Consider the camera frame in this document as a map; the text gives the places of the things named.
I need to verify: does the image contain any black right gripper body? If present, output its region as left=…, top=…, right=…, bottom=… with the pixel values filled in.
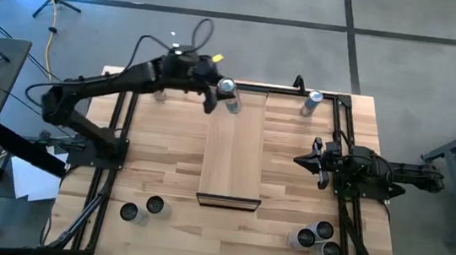
left=308, top=137, right=345, bottom=193

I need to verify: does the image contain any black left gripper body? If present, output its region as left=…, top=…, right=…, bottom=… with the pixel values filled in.
left=188, top=74, right=222, bottom=96

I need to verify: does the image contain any blue silver Red Bull can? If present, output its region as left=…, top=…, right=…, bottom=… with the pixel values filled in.
left=299, top=88, right=325, bottom=121
left=214, top=76, right=246, bottom=116

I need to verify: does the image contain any white Celsius can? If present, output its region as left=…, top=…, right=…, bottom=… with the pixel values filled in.
left=285, top=225, right=318, bottom=252
left=118, top=200, right=152, bottom=227
left=144, top=194, right=174, bottom=220
left=312, top=239, right=343, bottom=255
left=152, top=88, right=169, bottom=104
left=305, top=219, right=336, bottom=244

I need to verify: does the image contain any black table clamp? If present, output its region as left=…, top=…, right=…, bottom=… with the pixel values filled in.
left=292, top=73, right=309, bottom=92

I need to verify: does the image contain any black desk beam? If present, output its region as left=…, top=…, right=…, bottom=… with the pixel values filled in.
left=0, top=122, right=73, bottom=179

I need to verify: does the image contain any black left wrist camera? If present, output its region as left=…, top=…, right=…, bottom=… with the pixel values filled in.
left=193, top=54, right=226, bottom=81

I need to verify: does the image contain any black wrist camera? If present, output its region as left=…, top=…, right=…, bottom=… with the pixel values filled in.
left=323, top=139, right=343, bottom=158
left=193, top=54, right=226, bottom=81

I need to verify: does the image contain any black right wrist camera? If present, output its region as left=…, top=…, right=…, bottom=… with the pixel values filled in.
left=323, top=139, right=343, bottom=158

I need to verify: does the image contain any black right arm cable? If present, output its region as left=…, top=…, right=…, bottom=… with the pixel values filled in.
left=330, top=127, right=354, bottom=149

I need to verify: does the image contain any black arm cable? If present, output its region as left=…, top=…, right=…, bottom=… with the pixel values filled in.
left=330, top=127, right=354, bottom=149
left=122, top=9, right=216, bottom=84

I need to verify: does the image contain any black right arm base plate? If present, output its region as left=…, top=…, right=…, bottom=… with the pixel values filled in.
left=330, top=171, right=394, bottom=204

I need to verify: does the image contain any wooden shelf with black frame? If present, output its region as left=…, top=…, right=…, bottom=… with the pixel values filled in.
left=194, top=84, right=274, bottom=214

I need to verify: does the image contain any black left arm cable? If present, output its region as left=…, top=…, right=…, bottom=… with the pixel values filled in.
left=122, top=9, right=216, bottom=84

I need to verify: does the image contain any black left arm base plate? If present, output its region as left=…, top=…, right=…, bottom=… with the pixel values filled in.
left=65, top=131, right=130, bottom=172

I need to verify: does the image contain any yellow floor cable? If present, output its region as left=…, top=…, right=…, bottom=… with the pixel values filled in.
left=41, top=0, right=65, bottom=84

